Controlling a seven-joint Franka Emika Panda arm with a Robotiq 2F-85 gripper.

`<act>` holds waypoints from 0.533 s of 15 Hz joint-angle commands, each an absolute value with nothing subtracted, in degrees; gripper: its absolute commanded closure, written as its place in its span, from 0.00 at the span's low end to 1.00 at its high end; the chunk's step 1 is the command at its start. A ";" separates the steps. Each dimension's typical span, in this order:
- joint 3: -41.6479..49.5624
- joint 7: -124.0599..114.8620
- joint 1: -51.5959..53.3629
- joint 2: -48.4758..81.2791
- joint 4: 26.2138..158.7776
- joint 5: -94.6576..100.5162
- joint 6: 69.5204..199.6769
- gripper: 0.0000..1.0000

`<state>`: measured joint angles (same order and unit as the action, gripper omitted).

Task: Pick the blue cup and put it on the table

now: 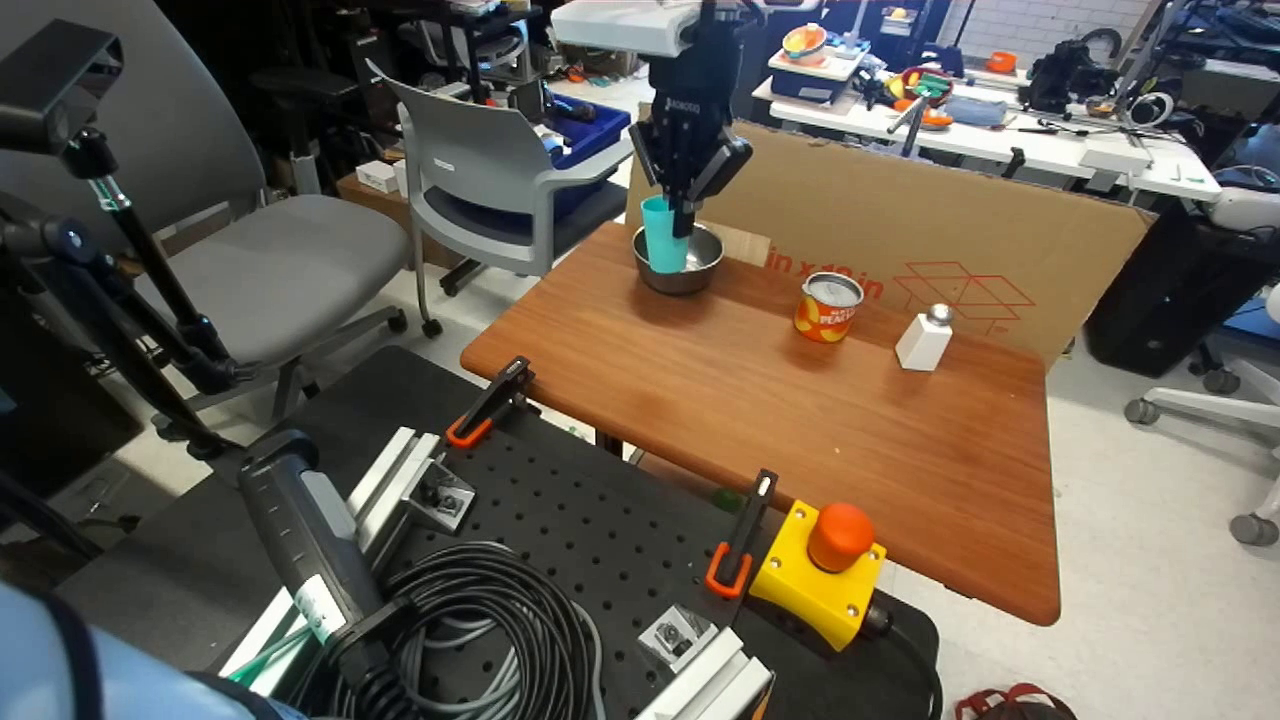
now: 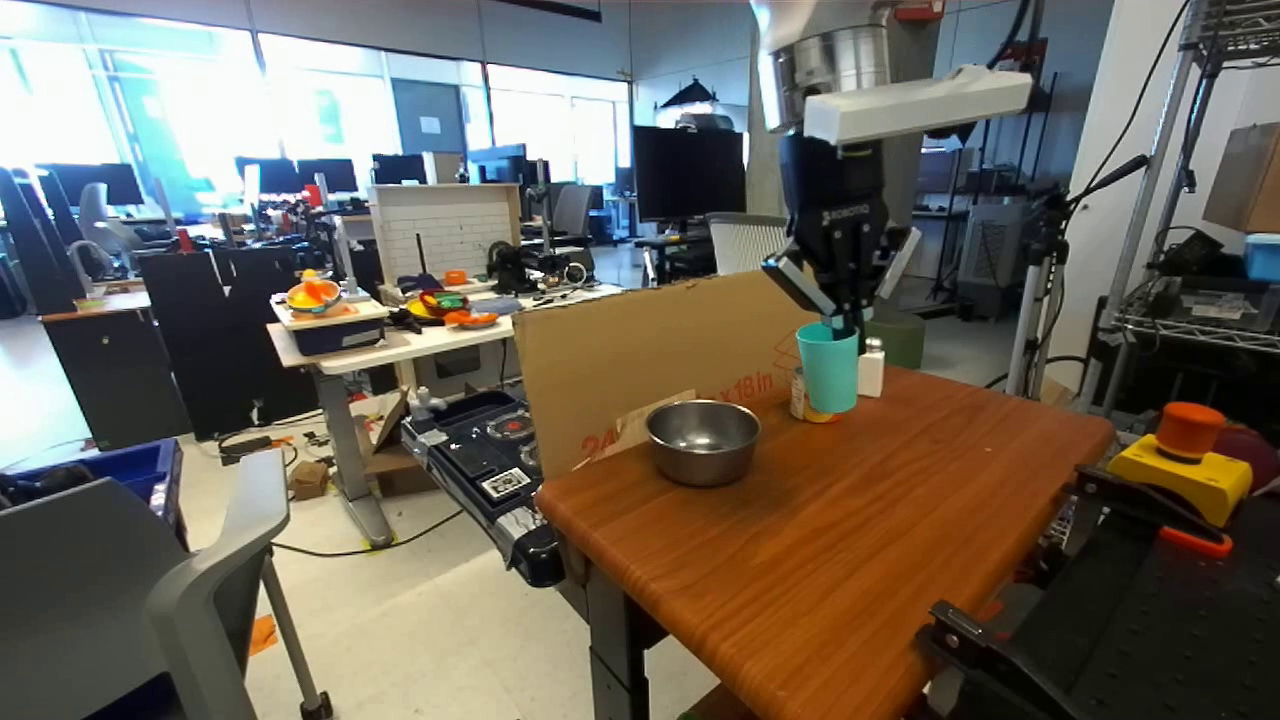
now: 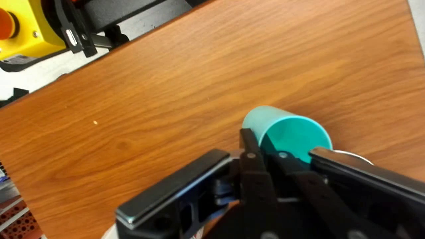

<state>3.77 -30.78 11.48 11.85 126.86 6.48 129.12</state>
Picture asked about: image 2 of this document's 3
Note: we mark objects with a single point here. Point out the brown cardboard sheet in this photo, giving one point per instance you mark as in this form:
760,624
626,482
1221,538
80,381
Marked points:
642,354

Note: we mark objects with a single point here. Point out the blue plastic bin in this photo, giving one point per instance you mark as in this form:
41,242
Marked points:
124,473

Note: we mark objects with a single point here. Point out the light blue box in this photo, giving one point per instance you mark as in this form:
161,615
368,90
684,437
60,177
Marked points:
1264,256

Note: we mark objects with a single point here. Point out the tray with toy food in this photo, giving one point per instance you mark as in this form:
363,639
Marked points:
325,313

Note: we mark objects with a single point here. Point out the black cabinet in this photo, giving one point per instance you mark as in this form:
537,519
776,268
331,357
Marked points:
214,340

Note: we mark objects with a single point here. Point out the black table leg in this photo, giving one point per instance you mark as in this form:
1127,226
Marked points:
621,642

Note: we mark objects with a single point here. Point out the yellow box with orange button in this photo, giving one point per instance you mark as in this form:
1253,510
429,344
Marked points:
1189,468

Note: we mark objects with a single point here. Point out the blue plastic cup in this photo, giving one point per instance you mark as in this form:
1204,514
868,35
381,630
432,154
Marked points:
828,371

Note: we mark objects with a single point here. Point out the green bin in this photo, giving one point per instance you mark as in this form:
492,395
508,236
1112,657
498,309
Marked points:
905,340

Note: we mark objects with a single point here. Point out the camera tripod stand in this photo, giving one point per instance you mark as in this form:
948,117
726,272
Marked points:
1038,285

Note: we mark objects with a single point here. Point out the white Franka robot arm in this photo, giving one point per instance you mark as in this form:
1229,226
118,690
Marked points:
905,104

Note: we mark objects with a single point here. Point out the grey office chair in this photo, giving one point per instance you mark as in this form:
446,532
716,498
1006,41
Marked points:
80,586

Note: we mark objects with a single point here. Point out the white board panel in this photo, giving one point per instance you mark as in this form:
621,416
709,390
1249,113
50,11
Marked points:
446,228

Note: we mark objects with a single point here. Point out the white mesh chair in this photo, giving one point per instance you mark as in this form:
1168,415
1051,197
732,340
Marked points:
743,247

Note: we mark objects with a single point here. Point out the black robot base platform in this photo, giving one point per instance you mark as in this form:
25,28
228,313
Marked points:
1174,624

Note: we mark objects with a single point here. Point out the black clamp bar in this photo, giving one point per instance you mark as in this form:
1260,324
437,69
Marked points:
993,652

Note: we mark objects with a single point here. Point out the black monitor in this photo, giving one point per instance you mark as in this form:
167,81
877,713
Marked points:
684,173

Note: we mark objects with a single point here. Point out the metal shelf rack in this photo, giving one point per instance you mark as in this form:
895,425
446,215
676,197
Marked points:
1185,313

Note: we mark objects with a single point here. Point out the metal bowl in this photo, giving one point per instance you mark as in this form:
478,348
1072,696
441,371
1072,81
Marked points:
700,450

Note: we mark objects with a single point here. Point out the white desk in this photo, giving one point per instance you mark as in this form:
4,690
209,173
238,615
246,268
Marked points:
351,402

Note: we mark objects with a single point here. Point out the cardboard box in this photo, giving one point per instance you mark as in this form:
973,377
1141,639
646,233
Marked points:
1249,177

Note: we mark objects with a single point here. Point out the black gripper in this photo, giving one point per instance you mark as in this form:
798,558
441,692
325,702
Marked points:
832,184

